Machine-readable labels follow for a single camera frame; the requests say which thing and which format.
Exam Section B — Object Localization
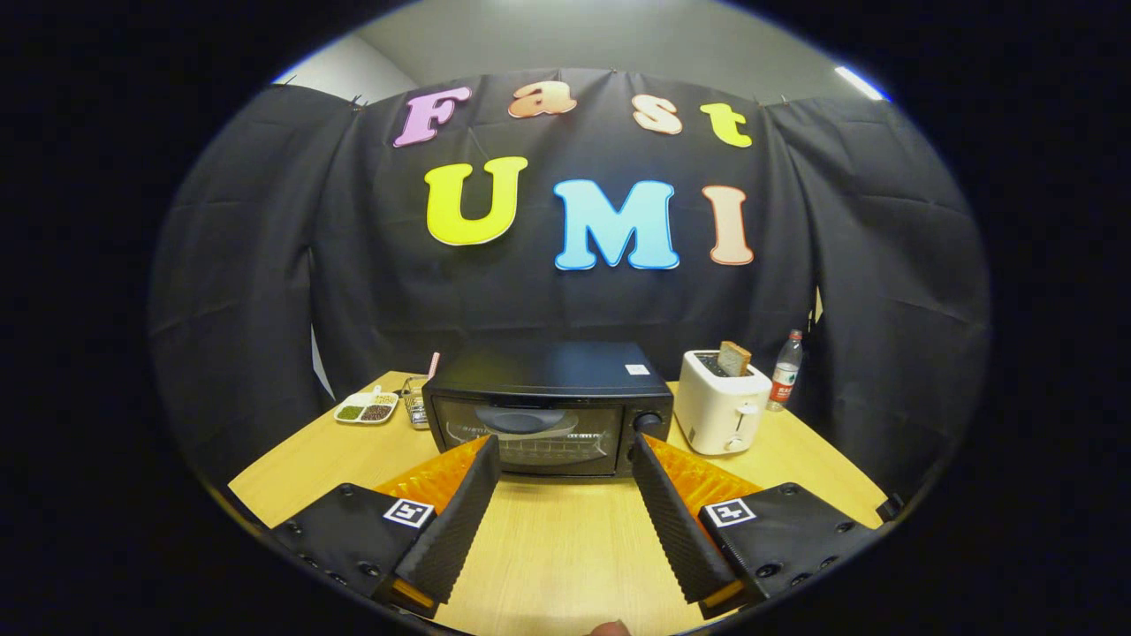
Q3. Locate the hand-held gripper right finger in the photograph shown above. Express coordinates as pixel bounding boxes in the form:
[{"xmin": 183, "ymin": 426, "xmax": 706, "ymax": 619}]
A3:
[{"xmin": 631, "ymin": 433, "xmax": 884, "ymax": 619}]

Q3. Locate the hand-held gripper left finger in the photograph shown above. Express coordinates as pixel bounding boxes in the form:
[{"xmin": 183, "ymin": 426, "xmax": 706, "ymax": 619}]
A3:
[{"xmin": 269, "ymin": 435, "xmax": 502, "ymax": 617}]

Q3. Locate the black toaster oven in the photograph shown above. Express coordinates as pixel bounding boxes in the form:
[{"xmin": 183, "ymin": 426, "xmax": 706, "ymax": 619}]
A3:
[{"xmin": 421, "ymin": 342, "xmax": 675, "ymax": 479}]

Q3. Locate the white toaster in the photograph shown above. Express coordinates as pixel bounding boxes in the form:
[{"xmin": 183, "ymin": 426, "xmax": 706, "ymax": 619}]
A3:
[{"xmin": 676, "ymin": 350, "xmax": 772, "ymax": 457}]

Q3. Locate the white divided dish of beans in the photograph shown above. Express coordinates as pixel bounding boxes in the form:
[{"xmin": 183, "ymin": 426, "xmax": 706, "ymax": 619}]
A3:
[{"xmin": 334, "ymin": 386, "xmax": 400, "ymax": 426}]

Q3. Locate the clear plastic water bottle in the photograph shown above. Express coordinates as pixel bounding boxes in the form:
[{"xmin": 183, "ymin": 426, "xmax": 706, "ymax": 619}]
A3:
[{"xmin": 766, "ymin": 329, "xmax": 804, "ymax": 413}]

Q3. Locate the black backdrop cloth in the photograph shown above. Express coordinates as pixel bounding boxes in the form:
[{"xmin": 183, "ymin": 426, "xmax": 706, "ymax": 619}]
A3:
[{"xmin": 148, "ymin": 69, "xmax": 992, "ymax": 496}]

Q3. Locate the small ceiling light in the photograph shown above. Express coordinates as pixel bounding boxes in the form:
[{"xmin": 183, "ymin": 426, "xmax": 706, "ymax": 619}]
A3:
[{"xmin": 835, "ymin": 65, "xmax": 887, "ymax": 102}]

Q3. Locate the small wire basket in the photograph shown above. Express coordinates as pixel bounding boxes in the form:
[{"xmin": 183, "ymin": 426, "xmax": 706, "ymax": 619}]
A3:
[{"xmin": 402, "ymin": 375, "xmax": 431, "ymax": 430}]

